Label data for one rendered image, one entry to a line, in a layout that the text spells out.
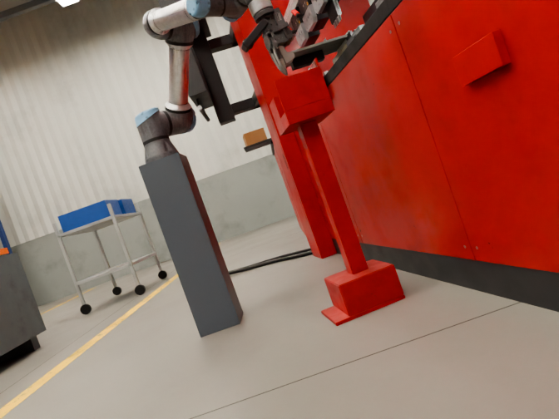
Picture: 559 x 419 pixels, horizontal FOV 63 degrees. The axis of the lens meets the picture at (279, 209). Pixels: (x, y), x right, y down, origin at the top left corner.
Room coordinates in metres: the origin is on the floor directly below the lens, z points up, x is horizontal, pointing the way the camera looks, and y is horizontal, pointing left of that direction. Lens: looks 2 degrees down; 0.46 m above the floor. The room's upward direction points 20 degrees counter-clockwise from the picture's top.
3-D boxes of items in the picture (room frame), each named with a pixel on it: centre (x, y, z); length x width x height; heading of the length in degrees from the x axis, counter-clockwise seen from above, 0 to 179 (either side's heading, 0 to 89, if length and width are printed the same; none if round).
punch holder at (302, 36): (2.43, -0.45, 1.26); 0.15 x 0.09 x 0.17; 8
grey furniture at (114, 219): (4.90, 1.84, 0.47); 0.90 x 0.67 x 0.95; 0
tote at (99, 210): (4.73, 1.86, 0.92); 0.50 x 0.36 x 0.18; 90
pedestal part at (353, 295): (1.57, -0.16, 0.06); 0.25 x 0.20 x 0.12; 98
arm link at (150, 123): (2.02, 0.40, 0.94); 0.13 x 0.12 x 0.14; 129
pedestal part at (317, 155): (1.57, -0.19, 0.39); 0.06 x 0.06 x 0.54; 8
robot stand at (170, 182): (2.02, 0.41, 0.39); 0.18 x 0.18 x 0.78; 0
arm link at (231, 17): (1.58, -0.08, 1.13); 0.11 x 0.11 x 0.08; 39
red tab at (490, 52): (0.97, -0.51, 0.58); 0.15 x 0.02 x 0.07; 8
